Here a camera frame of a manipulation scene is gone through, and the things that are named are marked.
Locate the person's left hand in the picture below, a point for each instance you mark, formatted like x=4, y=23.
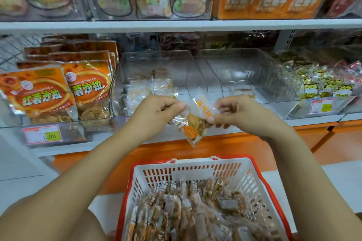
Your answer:
x=152, y=116

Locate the person's right hand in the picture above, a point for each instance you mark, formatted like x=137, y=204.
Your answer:
x=249, y=115

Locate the row of clear snacks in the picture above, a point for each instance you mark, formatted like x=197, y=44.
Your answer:
x=138, y=91

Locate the white red-rimmed shopping basket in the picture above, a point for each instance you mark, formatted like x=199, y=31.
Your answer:
x=133, y=178

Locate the white snack shelf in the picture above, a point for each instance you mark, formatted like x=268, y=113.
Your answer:
x=198, y=25

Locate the pile of small brown snacks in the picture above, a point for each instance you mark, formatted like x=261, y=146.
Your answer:
x=192, y=215

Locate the stack of orange packets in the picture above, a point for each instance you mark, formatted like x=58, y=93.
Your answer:
x=39, y=94

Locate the person's right forearm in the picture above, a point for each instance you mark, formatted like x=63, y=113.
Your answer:
x=317, y=193

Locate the person's left forearm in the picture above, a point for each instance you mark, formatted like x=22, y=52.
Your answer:
x=56, y=193

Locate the small yellow wrapped snack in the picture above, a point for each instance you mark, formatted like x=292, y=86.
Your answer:
x=243, y=88

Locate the yellow hamster snack packets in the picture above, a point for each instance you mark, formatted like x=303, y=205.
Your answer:
x=314, y=77

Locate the orange shelf base panel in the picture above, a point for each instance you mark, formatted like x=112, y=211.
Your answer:
x=322, y=136

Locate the white yellow price tag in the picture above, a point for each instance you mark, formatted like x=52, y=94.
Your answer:
x=42, y=134
x=321, y=106

